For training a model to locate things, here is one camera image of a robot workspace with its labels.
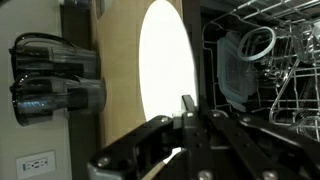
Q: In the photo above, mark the wire dishwasher rack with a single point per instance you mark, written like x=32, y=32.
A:
x=280, y=38

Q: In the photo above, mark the white wall outlet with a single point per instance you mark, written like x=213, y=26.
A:
x=32, y=165

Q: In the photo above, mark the white plate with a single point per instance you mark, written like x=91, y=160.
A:
x=166, y=63

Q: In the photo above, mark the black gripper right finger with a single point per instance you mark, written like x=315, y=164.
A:
x=219, y=147

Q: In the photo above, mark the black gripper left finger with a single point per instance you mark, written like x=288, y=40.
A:
x=133, y=155

